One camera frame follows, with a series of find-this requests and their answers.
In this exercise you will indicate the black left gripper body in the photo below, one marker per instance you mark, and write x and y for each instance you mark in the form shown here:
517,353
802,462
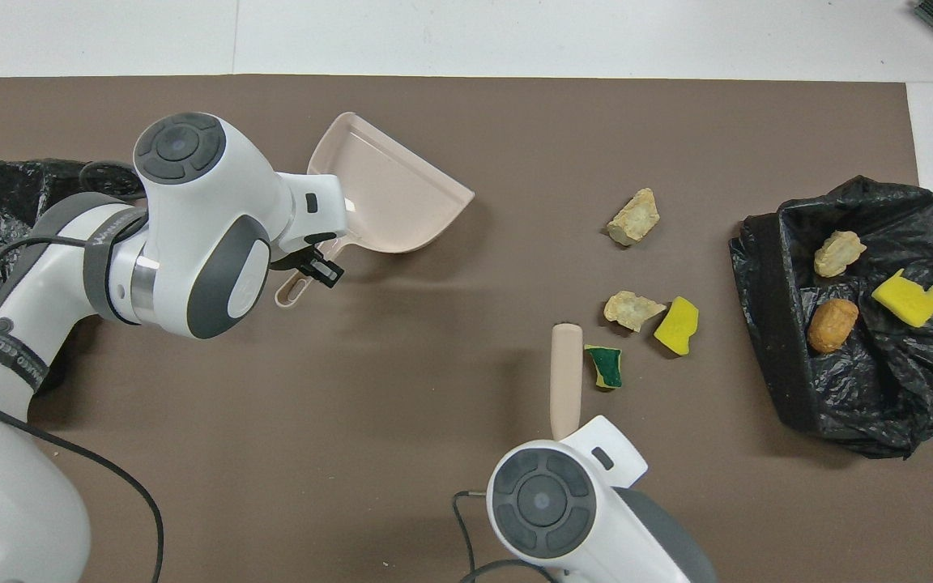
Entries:
300,255

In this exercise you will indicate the beige plastic dustpan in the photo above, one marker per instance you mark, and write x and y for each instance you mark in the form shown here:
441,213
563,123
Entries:
385,194

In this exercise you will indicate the beige brush black bristles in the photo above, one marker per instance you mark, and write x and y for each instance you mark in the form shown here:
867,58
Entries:
567,380

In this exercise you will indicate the green and yellow sponge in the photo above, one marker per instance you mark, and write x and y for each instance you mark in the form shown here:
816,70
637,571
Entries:
606,368

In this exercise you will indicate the small beige chunk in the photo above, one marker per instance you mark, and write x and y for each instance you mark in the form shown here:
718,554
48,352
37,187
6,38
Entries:
631,310

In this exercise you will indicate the long beige chunk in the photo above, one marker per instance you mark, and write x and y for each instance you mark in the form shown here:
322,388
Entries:
634,217

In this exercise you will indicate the plain yellow sponge piece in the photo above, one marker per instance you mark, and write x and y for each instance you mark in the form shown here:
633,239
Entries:
677,325

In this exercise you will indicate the brown oval bread roll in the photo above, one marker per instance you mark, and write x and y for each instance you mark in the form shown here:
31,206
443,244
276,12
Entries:
832,325

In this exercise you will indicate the striped croissant bread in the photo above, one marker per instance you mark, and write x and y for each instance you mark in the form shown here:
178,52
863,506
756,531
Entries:
839,253

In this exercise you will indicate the notched yellow sponge piece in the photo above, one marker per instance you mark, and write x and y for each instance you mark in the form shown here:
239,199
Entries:
908,298

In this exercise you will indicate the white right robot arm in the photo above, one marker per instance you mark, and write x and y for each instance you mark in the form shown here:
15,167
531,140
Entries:
547,502

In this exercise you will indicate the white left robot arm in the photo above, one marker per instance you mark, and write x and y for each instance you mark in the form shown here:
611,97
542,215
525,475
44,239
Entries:
191,227

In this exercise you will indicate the black bag-lined trash bin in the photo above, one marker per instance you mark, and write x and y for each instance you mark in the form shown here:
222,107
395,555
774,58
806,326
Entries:
871,405

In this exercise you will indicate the brown table mat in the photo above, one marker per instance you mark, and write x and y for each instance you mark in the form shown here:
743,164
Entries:
353,405

